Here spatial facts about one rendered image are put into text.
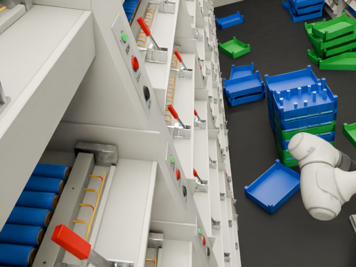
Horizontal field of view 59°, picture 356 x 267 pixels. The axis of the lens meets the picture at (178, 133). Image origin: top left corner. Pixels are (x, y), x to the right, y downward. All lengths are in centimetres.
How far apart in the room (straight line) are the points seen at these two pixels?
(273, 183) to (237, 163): 29
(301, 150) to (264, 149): 116
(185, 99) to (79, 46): 60
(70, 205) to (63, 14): 18
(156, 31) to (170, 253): 48
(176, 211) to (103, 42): 28
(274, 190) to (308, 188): 98
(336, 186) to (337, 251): 83
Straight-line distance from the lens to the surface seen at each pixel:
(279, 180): 204
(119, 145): 40
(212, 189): 113
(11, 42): 26
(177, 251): 55
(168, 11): 87
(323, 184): 102
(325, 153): 111
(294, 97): 199
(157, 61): 62
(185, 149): 70
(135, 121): 37
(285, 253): 178
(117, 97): 36
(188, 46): 109
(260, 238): 183
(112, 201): 37
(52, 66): 23
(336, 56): 309
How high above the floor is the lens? 158
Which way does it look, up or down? 38 degrees down
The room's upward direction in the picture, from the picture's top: 19 degrees counter-clockwise
